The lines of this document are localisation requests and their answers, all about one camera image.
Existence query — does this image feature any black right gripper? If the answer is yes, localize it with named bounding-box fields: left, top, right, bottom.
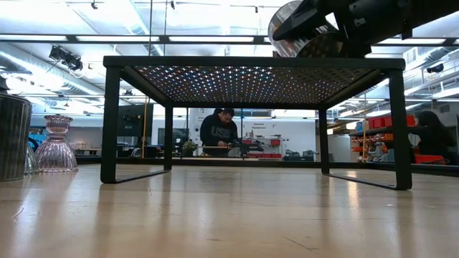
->
left=272, top=0, right=413, bottom=58

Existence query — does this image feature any silver chrome cylinder candle holder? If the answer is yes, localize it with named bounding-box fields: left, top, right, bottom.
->
left=268, top=0, right=347, bottom=58

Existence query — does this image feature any dark ribbed metal container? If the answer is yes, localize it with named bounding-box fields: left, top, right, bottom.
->
left=0, top=75, right=33, bottom=183

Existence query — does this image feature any black perforated metal shelf riser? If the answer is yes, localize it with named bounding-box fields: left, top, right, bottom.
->
left=100, top=55, right=413, bottom=191

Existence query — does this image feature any storage rack with red bins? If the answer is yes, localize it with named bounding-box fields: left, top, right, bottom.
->
left=349, top=114, right=419, bottom=163

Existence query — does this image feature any person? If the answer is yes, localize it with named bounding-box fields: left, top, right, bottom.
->
left=408, top=110, right=459, bottom=166
left=199, top=107, right=240, bottom=158

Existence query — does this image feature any red storage bin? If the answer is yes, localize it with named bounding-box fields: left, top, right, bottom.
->
left=415, top=153, right=446, bottom=165

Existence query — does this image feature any small background potted plant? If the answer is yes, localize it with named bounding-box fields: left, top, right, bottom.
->
left=181, top=140, right=199, bottom=158

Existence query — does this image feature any yellow vertical pole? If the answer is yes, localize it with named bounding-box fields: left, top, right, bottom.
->
left=142, top=96, right=149, bottom=159

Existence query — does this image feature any black monitor screen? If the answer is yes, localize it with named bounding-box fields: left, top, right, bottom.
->
left=117, top=103, right=154, bottom=138

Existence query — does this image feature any black ceiling-mounted spotlight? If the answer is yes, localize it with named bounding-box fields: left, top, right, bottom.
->
left=49, top=45, right=84, bottom=72

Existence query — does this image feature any black aluminium table frame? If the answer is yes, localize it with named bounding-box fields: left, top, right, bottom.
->
left=75, top=156, right=459, bottom=177

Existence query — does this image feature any black overhead frame beam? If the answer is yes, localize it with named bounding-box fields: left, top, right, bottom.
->
left=0, top=34, right=459, bottom=47

